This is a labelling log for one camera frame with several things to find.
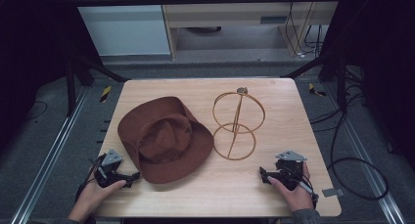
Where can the grey tape piece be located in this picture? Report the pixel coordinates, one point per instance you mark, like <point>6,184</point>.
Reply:
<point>332,192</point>

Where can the white cabinet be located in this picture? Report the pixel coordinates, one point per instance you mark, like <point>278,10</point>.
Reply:
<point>124,31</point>

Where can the yellow black striped tape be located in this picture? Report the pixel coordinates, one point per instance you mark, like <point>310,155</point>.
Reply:
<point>105,94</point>
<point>313,90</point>

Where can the black metal stand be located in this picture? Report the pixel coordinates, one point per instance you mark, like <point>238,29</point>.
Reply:
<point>71,87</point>
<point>341,83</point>

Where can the person's right hand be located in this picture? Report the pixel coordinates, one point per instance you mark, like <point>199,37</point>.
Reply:
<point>297,196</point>

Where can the person's left hand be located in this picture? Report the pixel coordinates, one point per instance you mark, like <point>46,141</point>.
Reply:
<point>94,196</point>

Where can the aluminium floor rail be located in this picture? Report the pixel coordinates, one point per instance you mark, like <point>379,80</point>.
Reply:
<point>368,171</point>
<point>49,158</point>

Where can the light wooden desk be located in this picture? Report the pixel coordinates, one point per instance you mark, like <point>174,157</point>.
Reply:
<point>228,15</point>

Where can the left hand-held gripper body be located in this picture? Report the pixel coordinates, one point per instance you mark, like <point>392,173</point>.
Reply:
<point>109,171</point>

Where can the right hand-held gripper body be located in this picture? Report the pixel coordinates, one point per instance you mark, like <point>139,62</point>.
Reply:
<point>289,170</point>

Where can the brown felt hat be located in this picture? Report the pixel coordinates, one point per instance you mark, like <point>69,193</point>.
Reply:
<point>169,142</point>

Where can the black curtain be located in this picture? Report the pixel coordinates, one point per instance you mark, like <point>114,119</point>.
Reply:
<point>36,54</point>
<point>381,61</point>

